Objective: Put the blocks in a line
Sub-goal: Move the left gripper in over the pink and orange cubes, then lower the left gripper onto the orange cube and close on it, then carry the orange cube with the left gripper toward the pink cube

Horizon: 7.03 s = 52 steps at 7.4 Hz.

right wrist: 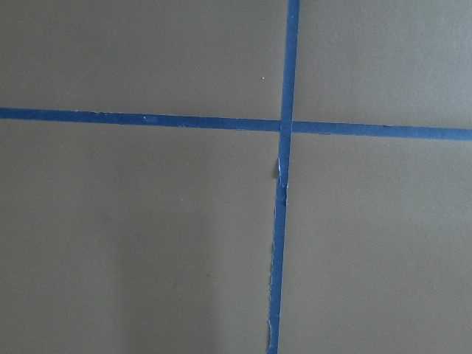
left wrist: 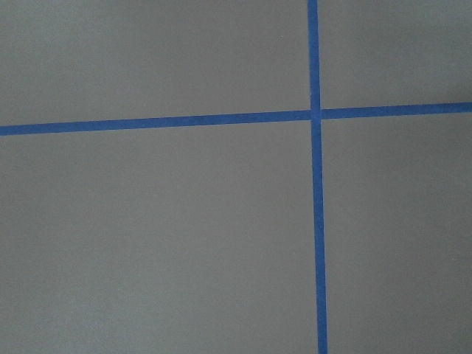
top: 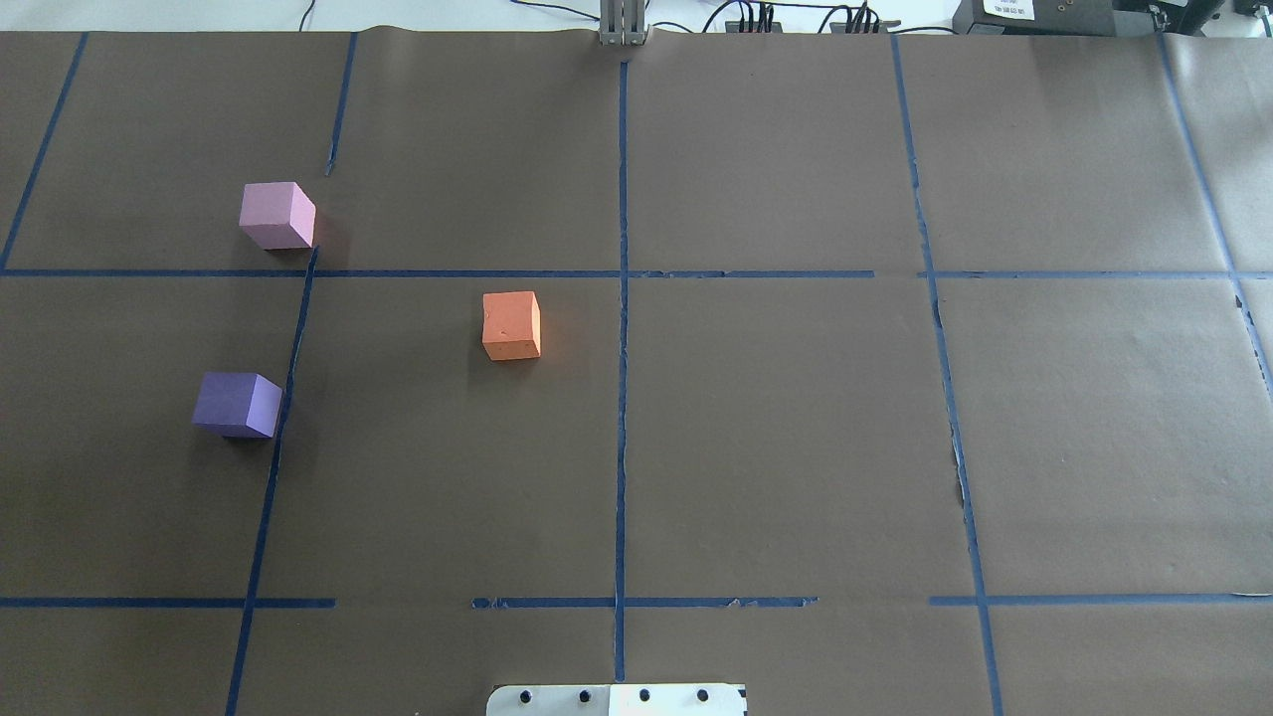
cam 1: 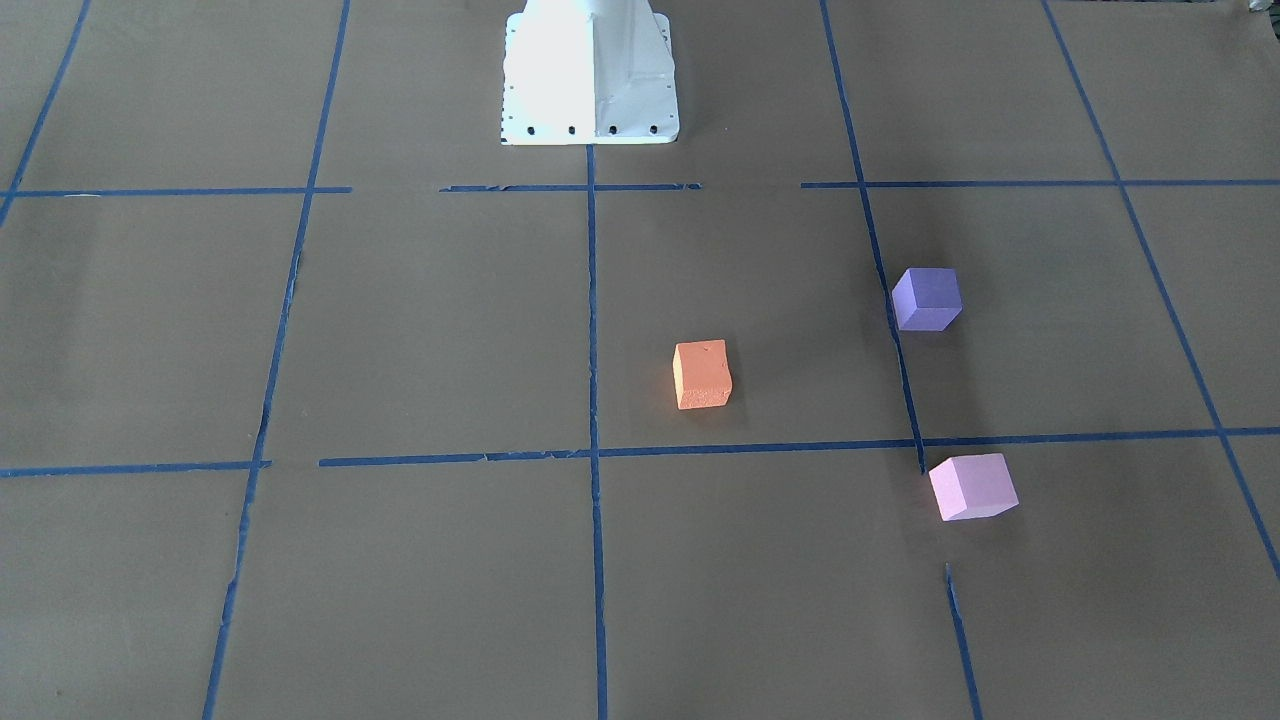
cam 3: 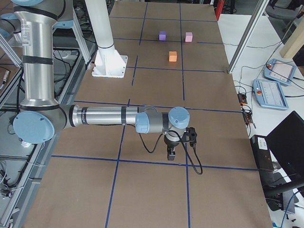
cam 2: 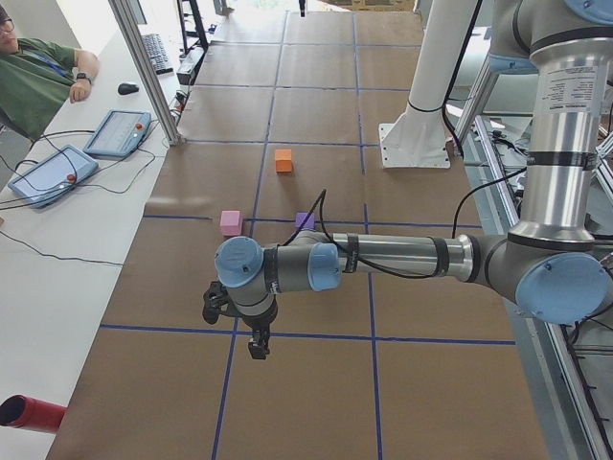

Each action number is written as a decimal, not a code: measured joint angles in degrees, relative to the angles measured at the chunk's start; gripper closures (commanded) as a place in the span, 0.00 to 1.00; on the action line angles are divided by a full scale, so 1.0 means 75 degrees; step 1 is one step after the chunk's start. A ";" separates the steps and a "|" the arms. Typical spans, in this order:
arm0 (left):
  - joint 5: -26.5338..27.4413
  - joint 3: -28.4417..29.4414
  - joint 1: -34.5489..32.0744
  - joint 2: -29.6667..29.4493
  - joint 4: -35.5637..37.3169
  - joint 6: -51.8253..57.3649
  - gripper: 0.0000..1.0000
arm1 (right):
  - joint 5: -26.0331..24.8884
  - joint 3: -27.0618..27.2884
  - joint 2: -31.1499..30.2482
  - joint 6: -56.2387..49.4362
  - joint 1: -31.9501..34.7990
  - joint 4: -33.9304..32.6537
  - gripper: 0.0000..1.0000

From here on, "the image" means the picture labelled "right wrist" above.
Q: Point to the vertical blue tape line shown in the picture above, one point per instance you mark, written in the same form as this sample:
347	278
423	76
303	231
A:
283	168

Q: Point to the horizontal blue tape line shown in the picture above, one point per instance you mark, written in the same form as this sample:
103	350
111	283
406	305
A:
239	124

